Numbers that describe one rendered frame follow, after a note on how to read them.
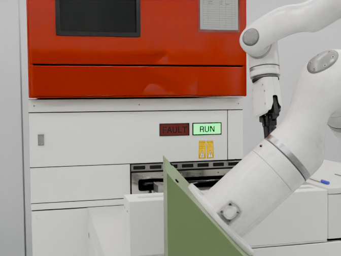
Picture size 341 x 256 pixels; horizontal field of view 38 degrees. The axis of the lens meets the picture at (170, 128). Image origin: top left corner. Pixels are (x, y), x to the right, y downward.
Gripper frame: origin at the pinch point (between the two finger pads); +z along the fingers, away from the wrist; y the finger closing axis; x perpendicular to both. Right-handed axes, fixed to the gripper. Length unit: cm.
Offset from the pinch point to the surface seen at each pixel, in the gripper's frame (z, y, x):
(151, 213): 19.4, 0.3, -34.3
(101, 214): 19, -51, -42
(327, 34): -99, -190, 142
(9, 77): -68, -197, -83
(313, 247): 31.3, -2.2, 10.9
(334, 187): 15.5, 0.2, 17.5
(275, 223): 24.1, -0.7, -0.5
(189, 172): 6, -59, -7
